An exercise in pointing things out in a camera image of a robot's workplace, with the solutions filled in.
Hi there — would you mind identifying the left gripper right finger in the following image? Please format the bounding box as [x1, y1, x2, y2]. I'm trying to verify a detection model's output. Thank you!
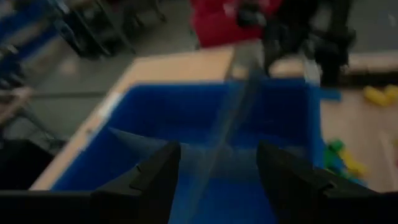
[256, 141, 398, 224]

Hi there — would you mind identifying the red plastic bin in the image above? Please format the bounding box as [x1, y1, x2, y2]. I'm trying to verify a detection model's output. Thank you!
[188, 0, 283, 48]

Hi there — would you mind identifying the blue metal rack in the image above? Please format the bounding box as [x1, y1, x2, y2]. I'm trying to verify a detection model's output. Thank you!
[0, 0, 78, 85]

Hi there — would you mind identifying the slotted grey bin divider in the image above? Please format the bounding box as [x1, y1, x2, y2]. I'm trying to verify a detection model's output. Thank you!
[174, 40, 268, 224]

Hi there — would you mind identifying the green foam cube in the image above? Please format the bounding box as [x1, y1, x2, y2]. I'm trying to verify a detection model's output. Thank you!
[322, 139, 345, 170]

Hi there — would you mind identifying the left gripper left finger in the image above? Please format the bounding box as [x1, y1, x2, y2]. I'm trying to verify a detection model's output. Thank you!
[0, 142, 182, 224]

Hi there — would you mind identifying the yellow foam cube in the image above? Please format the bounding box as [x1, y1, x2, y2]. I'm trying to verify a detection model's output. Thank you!
[363, 83, 398, 107]

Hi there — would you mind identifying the yellow foam cylinder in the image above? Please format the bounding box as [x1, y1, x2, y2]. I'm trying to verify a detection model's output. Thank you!
[338, 148, 368, 179]

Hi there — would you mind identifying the large blue plastic bin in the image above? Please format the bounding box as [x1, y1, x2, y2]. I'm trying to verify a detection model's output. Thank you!
[49, 77, 343, 224]

